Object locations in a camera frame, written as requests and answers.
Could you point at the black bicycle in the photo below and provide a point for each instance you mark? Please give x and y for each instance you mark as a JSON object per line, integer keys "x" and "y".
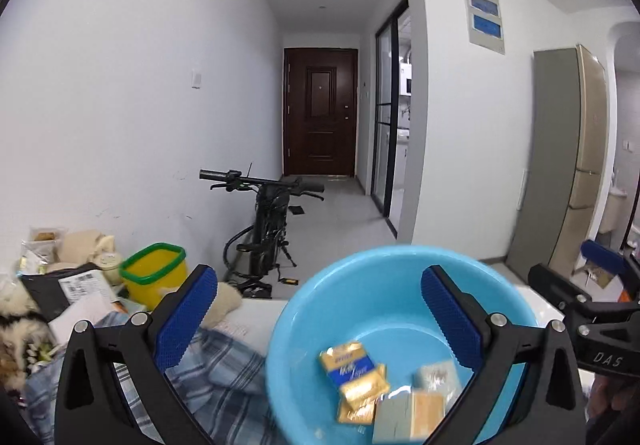
{"x": 253, "y": 253}

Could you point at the black white furry fabric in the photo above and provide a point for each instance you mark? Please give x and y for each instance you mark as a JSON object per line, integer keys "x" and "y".
{"x": 26, "y": 338}

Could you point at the yellow bin green rim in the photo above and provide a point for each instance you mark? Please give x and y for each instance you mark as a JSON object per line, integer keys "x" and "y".
{"x": 153, "y": 272}

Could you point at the dark brown door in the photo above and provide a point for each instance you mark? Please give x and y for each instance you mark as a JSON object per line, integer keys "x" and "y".
{"x": 320, "y": 111}

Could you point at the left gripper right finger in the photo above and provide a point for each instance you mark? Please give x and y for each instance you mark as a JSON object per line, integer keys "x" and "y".
{"x": 546, "y": 408}

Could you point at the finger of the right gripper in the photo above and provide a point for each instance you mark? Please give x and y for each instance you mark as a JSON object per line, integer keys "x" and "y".
{"x": 611, "y": 261}

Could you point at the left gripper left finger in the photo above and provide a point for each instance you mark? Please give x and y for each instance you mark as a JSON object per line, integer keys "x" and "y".
{"x": 91, "y": 406}

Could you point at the blue plastic basin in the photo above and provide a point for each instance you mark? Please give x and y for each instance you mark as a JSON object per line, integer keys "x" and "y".
{"x": 373, "y": 297}

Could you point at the wall panel blue screens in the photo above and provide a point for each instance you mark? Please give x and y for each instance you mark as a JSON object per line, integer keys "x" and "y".
{"x": 485, "y": 24}

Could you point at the person right hand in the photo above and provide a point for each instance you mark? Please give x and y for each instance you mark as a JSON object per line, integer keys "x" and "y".
{"x": 608, "y": 392}

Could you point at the blue plaid cloth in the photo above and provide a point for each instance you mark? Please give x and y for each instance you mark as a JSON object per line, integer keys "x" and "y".
{"x": 220, "y": 380}

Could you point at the grey beige refrigerator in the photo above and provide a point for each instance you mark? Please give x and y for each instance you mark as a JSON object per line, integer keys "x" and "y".
{"x": 566, "y": 161}

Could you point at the gold blue cigarette carton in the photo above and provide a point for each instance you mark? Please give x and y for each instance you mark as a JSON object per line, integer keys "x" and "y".
{"x": 359, "y": 381}

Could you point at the black glass sliding door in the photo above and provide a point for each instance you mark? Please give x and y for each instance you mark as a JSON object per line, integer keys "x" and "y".
{"x": 386, "y": 101}

